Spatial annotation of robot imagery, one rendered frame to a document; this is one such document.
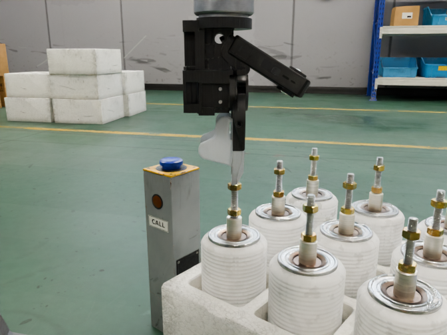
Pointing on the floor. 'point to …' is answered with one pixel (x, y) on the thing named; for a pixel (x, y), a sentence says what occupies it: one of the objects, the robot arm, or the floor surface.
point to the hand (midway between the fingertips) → (239, 171)
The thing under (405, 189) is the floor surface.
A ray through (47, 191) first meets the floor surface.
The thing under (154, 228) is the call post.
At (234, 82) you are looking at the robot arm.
